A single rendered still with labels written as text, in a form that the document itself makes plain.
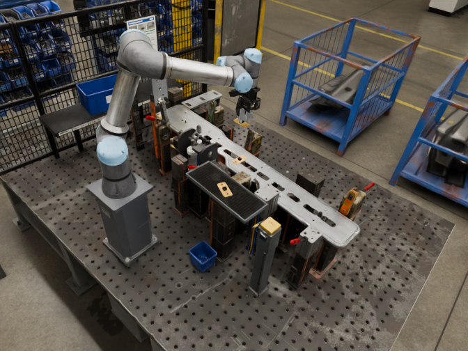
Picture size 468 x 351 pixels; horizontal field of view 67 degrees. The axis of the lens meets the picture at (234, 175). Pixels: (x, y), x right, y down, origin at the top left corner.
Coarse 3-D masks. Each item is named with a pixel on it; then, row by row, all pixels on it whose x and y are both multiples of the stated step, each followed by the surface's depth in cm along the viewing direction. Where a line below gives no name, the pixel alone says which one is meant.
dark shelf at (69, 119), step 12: (144, 84) 242; (168, 84) 244; (180, 84) 245; (144, 96) 230; (72, 108) 215; (84, 108) 216; (48, 120) 204; (60, 120) 204; (72, 120) 205; (84, 120) 206; (96, 120) 209; (60, 132) 197
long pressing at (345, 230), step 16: (160, 112) 223; (176, 112) 224; (192, 112) 226; (176, 128) 211; (208, 128) 213; (224, 144) 202; (256, 160) 194; (256, 176) 184; (272, 176) 185; (288, 192) 176; (304, 192) 177; (288, 208) 168; (304, 208) 169; (320, 208) 170; (304, 224) 162; (320, 224) 162; (336, 224) 163; (352, 224) 163; (336, 240) 156
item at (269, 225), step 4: (268, 220) 141; (272, 220) 141; (260, 224) 139; (264, 224) 139; (268, 224) 139; (272, 224) 139; (276, 224) 139; (280, 224) 139; (264, 228) 138; (268, 228) 137; (272, 228) 138; (276, 228) 138; (268, 232) 137; (272, 232) 137
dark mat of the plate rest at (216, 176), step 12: (204, 168) 162; (216, 168) 162; (204, 180) 155; (216, 180) 156; (228, 180) 156; (216, 192) 150; (240, 192) 151; (228, 204) 146; (240, 204) 146; (252, 204) 147; (264, 204) 147; (240, 216) 141
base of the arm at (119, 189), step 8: (128, 176) 151; (104, 184) 150; (112, 184) 149; (120, 184) 149; (128, 184) 152; (136, 184) 157; (104, 192) 152; (112, 192) 151; (120, 192) 151; (128, 192) 153
